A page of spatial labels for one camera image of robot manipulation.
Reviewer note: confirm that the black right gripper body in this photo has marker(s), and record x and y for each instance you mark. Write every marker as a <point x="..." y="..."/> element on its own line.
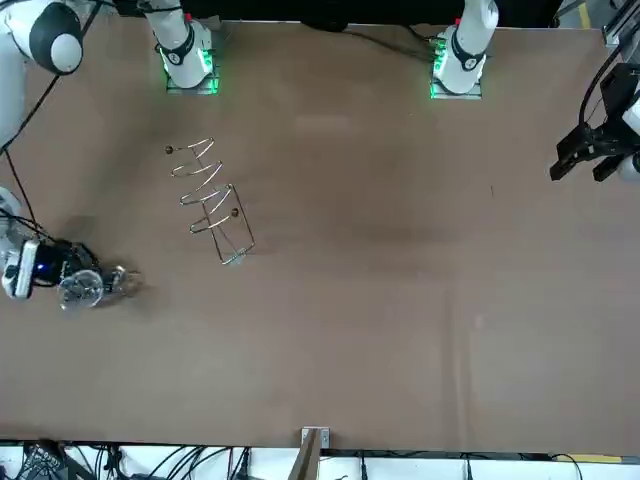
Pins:
<point x="52" y="260"/>

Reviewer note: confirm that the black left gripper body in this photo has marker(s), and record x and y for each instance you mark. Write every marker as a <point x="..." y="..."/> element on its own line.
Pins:
<point x="617" y="85"/>

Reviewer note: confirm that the clear glass goblet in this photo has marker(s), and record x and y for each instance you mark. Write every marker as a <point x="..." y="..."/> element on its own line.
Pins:
<point x="80" y="290"/>

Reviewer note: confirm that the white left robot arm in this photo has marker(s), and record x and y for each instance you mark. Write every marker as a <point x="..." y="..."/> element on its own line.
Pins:
<point x="465" y="50"/>

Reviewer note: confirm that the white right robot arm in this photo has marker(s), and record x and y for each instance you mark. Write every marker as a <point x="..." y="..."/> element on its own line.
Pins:
<point x="175" y="45"/>

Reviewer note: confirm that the black adapter with label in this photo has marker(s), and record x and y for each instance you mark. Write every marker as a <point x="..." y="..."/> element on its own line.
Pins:
<point x="45" y="460"/>

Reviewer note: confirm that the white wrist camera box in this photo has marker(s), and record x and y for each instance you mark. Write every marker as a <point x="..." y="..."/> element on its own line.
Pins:
<point x="22" y="270"/>

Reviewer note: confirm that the aluminium frame rail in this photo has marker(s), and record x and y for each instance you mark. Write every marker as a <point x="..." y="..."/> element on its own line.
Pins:
<point x="622" y="20"/>

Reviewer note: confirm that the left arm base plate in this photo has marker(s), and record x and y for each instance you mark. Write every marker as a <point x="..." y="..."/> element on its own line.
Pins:
<point x="455" y="96"/>

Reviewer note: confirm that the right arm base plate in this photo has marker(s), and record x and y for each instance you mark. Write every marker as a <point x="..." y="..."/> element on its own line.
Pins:
<point x="192" y="91"/>

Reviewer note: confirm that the aluminium frame post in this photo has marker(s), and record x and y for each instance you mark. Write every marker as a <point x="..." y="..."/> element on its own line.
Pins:
<point x="315" y="450"/>

